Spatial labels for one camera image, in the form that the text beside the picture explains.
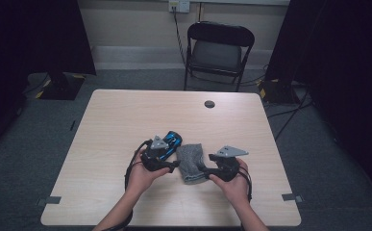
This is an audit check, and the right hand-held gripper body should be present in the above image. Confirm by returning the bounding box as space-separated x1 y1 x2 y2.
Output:
208 145 249 183

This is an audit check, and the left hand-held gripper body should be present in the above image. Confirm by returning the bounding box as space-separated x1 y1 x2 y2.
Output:
140 135 170 172

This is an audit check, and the grey towel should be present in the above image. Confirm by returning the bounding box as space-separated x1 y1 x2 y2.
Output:
175 142 211 186

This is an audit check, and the blue toy car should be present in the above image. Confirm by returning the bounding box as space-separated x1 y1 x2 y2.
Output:
157 130 184 162

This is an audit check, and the person's right hand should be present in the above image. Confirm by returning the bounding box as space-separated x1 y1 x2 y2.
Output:
209 158 250 206

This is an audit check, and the person's left hand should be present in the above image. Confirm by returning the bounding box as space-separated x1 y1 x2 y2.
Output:
127 150 171 196

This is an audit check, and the grey tape strip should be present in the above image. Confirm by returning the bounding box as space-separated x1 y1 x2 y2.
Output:
37 195 62 207
282 192 304 203

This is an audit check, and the black stand base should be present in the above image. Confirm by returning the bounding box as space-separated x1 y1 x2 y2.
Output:
259 78 302 105
38 71 86 101

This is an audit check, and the black folding chair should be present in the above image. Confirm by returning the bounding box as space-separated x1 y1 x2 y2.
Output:
183 20 256 93

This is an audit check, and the black curtain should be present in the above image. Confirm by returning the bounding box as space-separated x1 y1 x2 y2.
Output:
264 0 372 205
0 0 97 162

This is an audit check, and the right hand-held gripper black cable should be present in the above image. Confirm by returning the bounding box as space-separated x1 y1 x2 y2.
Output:
237 169 254 203

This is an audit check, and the black floor cable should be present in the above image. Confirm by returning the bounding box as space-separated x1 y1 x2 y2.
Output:
266 88 314 142

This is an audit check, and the black wall cable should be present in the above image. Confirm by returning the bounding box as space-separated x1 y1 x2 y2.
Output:
172 6 187 65

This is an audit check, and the white wall socket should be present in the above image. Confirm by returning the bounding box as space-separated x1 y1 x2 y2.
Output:
168 0 191 13

